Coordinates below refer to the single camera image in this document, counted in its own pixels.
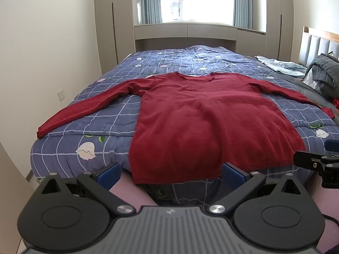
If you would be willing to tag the silver bag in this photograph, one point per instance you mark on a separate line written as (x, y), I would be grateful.
(311, 80)

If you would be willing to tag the grey quilted blanket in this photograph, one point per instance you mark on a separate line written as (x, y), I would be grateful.
(327, 71)

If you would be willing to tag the blue checked quilt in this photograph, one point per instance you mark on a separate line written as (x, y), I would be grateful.
(111, 116)

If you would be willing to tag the window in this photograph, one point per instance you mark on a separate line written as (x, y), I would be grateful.
(206, 0)

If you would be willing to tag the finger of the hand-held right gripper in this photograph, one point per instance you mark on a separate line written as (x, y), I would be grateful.
(332, 145)
(304, 160)

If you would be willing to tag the blue curtain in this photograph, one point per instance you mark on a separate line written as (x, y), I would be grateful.
(242, 2)
(151, 0)

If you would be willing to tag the beige window cabinet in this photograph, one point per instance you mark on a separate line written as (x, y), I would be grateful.
(206, 30)

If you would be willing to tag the beige wardrobe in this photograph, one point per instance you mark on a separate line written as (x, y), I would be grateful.
(106, 26)
(274, 18)

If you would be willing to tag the light blue clothes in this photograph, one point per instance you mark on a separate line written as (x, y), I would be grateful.
(280, 66)

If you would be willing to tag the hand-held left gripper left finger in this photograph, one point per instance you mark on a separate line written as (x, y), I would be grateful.
(108, 176)

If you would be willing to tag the red long-sleeved sweater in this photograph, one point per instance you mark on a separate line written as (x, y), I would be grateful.
(198, 116)

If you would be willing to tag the white wall socket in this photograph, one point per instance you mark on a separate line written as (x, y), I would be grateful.
(61, 94)

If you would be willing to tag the small red item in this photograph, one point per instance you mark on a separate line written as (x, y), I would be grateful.
(336, 103)

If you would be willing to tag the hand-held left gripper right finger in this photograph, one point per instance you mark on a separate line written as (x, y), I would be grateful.
(233, 176)

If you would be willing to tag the grey padded headboard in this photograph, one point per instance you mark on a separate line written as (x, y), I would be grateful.
(317, 42)

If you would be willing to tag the grey quilted mattress pad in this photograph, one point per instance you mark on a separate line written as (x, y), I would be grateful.
(291, 84)

